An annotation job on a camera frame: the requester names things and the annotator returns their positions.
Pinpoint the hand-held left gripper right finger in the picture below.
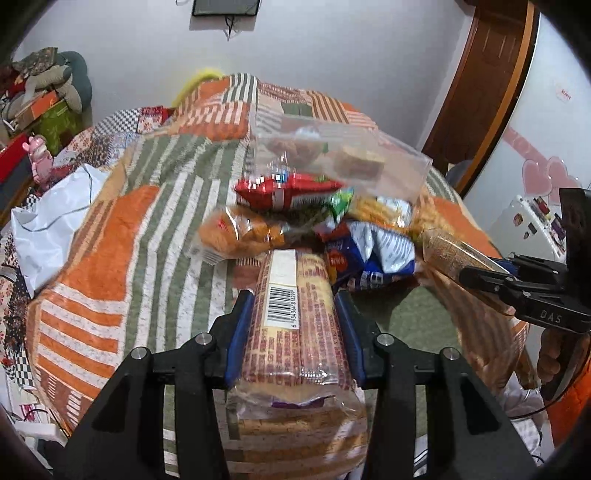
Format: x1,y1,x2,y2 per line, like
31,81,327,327
333,292,541,480

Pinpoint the yellow green headboard arch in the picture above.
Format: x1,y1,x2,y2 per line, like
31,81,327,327
172,67,225,107

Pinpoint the white plastic bag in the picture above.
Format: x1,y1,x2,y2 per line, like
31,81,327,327
10,165,108,299

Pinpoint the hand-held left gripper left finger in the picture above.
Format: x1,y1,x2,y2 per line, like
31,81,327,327
51,290,257,480

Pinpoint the orange cardboard box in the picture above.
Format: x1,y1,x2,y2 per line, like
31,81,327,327
17,90,71,126

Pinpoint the green snack packet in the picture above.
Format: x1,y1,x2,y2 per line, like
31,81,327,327
323,188,357,223

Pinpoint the red snack packet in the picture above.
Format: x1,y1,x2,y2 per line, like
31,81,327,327
235,173,345,213

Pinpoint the small wall monitor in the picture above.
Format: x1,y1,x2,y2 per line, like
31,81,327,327
191,0,260,18

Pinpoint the camouflage cloth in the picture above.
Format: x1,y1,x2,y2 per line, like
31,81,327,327
13,46,62,78

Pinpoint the person's right hand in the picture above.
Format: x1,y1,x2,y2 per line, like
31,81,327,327
536,330,566,378

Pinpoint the orange bread packet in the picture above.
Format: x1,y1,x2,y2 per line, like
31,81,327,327
191,205,289,265

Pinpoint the blue white snack packet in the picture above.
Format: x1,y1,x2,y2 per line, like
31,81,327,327
325,220,419,292

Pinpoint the white door with heart stickers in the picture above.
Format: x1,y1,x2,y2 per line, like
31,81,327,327
462,18,591,259

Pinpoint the pink plush toy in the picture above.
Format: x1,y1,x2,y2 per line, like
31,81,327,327
23,135,55,184

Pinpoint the long striped biscuit packet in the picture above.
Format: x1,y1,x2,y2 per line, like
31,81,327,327
222,248,370,480

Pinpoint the clear plastic box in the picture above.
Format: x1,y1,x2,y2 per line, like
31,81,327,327
252,113,435,205

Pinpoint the brown printed snack packet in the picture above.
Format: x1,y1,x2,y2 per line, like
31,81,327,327
418,227,512,283

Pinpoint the brown square cake packet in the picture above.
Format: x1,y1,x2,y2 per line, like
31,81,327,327
331,147,386,182

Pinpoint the white small fridge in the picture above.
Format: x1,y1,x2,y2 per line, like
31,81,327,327
488,195,568,265

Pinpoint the brown round pastry packet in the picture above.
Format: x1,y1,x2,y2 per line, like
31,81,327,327
270,135,325,163

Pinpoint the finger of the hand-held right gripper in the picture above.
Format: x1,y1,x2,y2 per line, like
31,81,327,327
499,254,568,284
458,266,525,303

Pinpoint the yellow snack packet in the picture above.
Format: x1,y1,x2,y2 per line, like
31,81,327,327
351,195,415,228

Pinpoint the floral patchwork quilt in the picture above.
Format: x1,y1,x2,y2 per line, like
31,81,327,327
0,105,177,418

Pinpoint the wooden door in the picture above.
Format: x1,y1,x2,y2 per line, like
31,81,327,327
421,0,542,195

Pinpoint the red box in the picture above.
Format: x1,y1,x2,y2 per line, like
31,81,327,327
0,134,34,186

